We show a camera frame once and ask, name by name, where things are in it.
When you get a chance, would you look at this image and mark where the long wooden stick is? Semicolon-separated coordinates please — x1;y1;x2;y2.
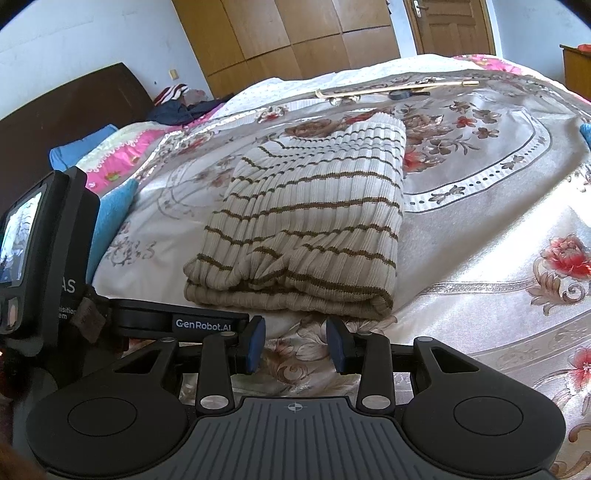
315;79;480;101

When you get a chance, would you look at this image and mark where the blue towel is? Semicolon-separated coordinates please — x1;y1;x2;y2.
87;178;140;283

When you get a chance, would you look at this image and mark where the wooden door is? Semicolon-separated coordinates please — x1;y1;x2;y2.
402;0;498;59

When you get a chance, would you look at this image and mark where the cream brown striped sweater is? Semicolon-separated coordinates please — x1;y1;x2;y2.
183;112;408;322

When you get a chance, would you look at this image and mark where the dark wooden headboard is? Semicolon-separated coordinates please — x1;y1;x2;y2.
0;62;154;219

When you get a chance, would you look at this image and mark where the red white striped garment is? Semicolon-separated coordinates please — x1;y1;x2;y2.
154;83;189;108

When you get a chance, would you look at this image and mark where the floral satin bedspread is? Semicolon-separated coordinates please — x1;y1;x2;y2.
90;54;591;480

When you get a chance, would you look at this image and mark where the pink floral quilt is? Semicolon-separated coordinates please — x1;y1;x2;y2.
75;122;186;195

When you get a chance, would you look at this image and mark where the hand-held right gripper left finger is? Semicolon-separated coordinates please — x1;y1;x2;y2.
113;315;267;415

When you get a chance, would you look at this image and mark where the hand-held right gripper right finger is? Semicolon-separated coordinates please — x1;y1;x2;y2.
325;317;482;413

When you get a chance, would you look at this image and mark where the wooden wardrobe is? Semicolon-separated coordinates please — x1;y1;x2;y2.
172;0;403;100

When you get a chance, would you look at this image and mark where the navy blue garment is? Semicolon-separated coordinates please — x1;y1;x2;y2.
148;96;229;126

